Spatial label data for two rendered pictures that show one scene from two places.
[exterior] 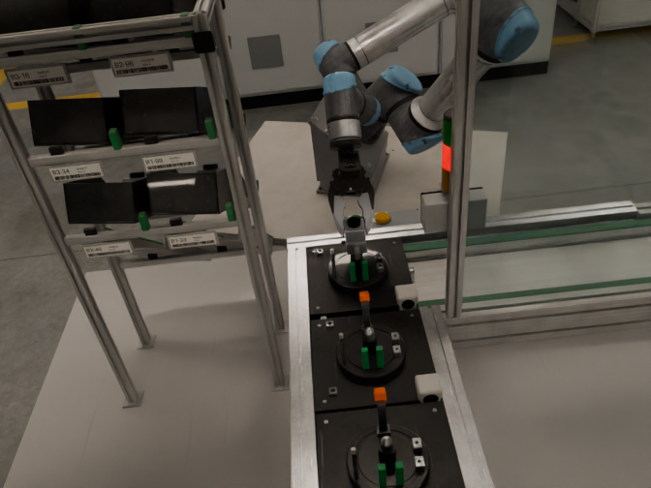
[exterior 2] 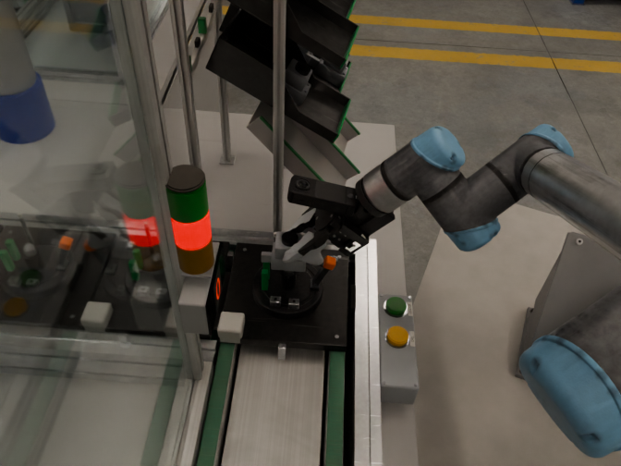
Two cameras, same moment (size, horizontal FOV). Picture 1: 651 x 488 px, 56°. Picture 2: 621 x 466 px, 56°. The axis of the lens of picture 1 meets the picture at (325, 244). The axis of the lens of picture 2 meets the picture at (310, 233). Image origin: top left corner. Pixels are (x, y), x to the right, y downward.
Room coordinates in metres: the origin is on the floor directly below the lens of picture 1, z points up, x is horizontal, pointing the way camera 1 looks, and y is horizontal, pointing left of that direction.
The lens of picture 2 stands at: (1.11, -0.78, 1.88)
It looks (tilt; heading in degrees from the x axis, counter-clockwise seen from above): 46 degrees down; 90
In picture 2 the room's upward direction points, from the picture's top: 4 degrees clockwise
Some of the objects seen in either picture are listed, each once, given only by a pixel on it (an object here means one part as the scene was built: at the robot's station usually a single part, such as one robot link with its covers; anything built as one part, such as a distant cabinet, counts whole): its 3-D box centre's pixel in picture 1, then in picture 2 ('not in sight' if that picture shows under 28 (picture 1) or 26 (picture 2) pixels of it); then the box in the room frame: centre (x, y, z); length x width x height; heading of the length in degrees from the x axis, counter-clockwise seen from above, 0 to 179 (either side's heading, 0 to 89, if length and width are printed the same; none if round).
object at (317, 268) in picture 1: (358, 276); (287, 293); (1.07, -0.07, 0.96); 0.24 x 0.24 x 0.02; 89
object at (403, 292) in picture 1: (406, 297); (231, 327); (0.98, -0.16, 0.97); 0.05 x 0.05 x 0.04; 89
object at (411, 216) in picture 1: (383, 228); (395, 346); (1.29, -0.16, 0.93); 0.21 x 0.07 x 0.06; 89
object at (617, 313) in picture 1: (486, 285); (258, 449); (1.05, -0.37, 0.91); 0.84 x 0.28 x 0.10; 89
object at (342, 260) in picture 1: (357, 270); (287, 287); (1.07, -0.07, 0.98); 0.14 x 0.14 x 0.02
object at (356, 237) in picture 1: (355, 235); (284, 249); (1.07, -0.07, 1.09); 0.08 x 0.04 x 0.07; 179
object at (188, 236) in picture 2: (455, 153); (190, 224); (0.95, -0.26, 1.34); 0.05 x 0.05 x 0.05
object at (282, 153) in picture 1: (357, 180); (572, 370); (1.67, -0.13, 0.84); 0.90 x 0.70 x 0.03; 70
